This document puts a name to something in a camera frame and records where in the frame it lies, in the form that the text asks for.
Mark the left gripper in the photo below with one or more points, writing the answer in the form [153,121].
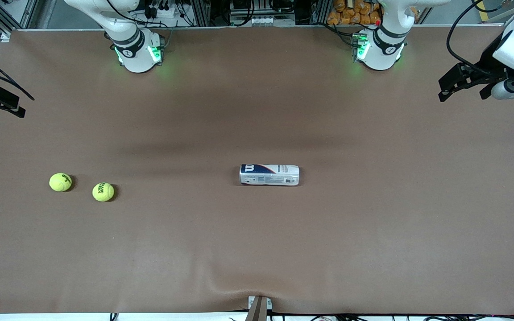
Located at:
[486,63]

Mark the yellow tennis ball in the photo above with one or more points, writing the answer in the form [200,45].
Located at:
[103,192]
[60,182]

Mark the white blue tennis ball can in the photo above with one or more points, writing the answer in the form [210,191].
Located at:
[269,175]

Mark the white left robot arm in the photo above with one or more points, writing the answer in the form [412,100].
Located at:
[379,53]

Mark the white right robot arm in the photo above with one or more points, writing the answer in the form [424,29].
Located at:
[136,58]

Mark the orange snack bags pile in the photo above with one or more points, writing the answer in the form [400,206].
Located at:
[350,11]

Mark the white power strip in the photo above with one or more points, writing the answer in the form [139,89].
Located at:
[163,11]

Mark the aluminium camera post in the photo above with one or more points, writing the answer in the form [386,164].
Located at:
[259,310]

